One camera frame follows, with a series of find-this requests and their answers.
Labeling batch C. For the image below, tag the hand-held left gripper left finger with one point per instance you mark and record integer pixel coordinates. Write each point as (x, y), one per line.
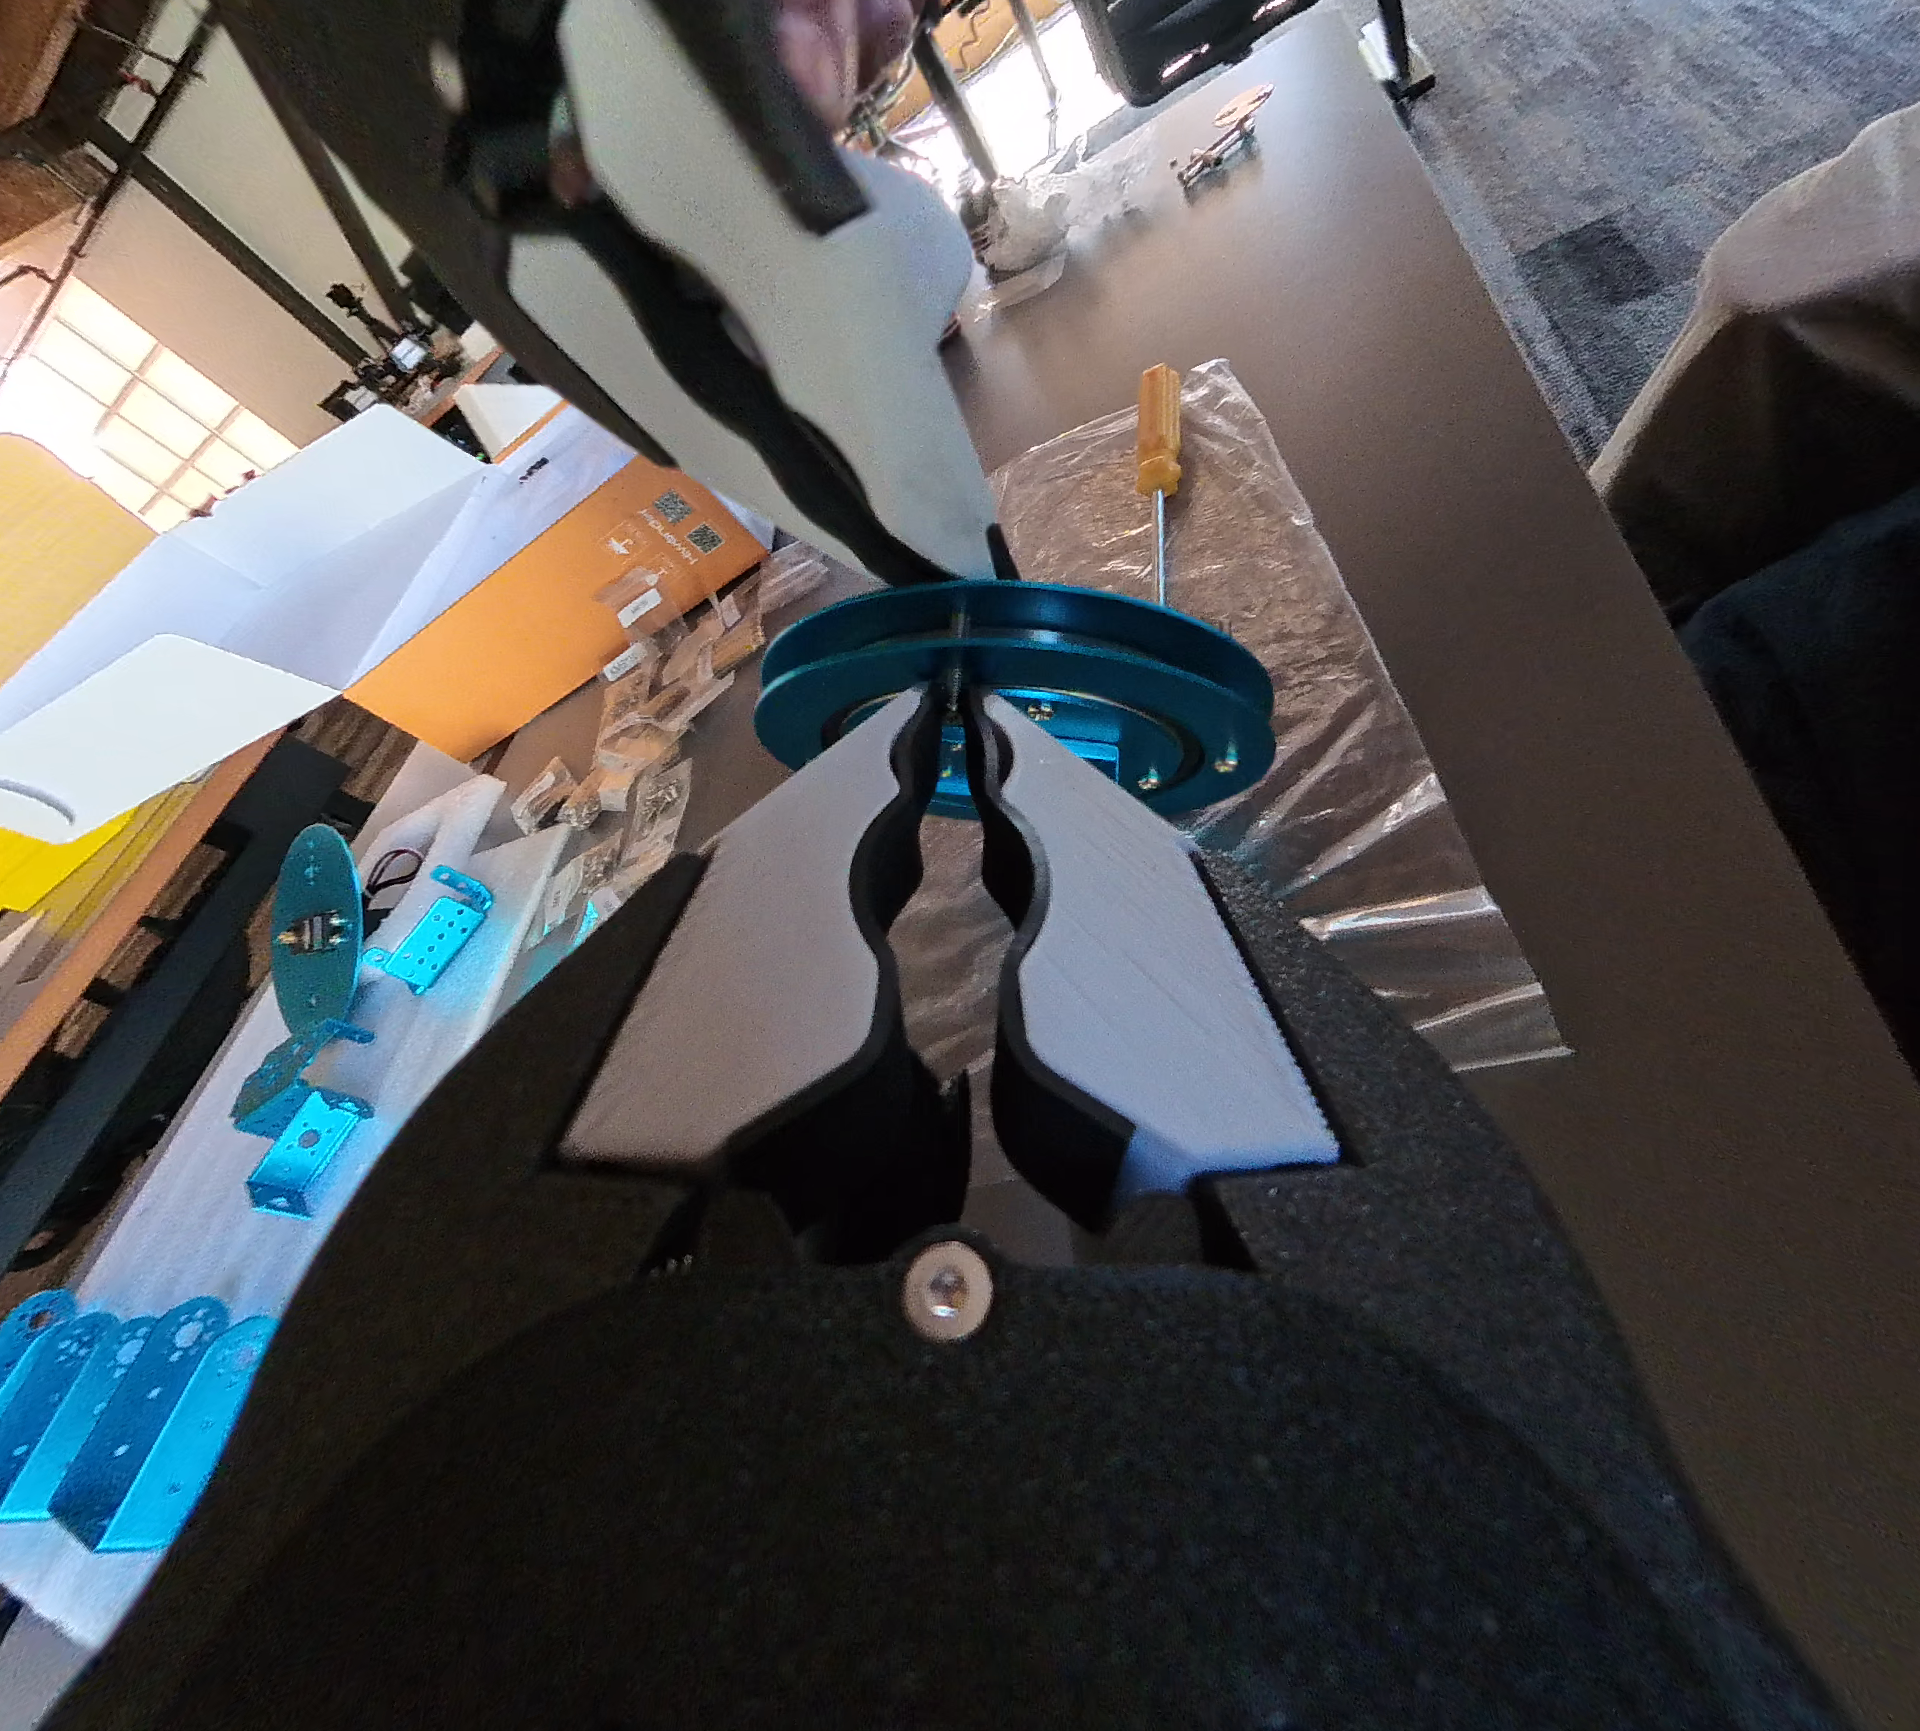
(751, 997)

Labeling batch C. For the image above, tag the clear plastic bag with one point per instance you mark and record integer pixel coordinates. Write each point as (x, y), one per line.
(1320, 713)

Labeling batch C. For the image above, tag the metal screw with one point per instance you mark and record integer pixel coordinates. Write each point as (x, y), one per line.
(948, 675)

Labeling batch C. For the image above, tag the person's blue jeans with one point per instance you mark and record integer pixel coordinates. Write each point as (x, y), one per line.
(1830, 743)

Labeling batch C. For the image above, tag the black device on desk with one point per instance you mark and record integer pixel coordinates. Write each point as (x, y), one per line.
(374, 351)

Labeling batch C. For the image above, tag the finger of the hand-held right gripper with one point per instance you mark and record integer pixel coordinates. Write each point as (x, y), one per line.
(601, 321)
(840, 337)

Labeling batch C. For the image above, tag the metal keys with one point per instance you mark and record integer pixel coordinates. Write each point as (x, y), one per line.
(1223, 135)

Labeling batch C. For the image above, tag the blue metal turntable disc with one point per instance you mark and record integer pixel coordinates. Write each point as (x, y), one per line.
(818, 713)

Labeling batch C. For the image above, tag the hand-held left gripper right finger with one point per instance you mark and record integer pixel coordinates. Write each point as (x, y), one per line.
(1140, 997)

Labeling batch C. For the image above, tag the pile of small screw bags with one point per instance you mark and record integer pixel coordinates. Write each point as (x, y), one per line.
(631, 773)

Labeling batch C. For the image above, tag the white foam sheet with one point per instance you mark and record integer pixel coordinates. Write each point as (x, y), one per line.
(180, 1206)

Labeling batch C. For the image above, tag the bright window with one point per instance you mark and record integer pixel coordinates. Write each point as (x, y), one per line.
(134, 411)

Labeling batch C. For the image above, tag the blue oval plate with servo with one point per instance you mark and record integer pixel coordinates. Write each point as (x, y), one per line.
(314, 923)

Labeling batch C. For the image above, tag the blue round ended bracket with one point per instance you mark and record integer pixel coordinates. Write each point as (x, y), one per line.
(129, 1432)
(31, 1386)
(224, 1372)

